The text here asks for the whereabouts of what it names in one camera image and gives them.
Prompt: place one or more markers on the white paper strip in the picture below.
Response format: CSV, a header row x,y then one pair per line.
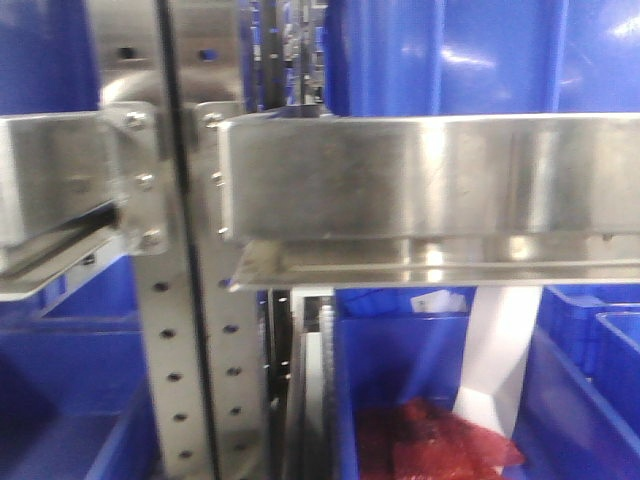
x,y
498,337

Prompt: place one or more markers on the blue bin lower right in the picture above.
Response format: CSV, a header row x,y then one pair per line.
x,y
579,411

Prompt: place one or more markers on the steel shelf rail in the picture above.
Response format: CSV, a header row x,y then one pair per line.
x,y
517,199
77,191

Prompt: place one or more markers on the steel shelf front rail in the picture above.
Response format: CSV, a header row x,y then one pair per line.
x,y
517,199

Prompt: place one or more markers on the blue bin with red bags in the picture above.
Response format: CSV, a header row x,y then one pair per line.
x,y
393,344

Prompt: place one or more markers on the blue tray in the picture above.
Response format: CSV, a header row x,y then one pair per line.
x,y
413,58

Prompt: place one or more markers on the left steel shelf rail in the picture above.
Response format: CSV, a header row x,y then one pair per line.
x,y
77,191

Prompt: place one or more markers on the blue bin lower left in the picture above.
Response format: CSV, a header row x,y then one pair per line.
x,y
74,397

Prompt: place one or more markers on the perforated steel shelf upright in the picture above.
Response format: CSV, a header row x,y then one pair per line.
x,y
171,73

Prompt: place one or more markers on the red plastic bags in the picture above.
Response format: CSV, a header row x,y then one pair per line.
x,y
420,440

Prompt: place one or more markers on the blue bin upper left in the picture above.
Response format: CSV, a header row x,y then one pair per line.
x,y
47,58

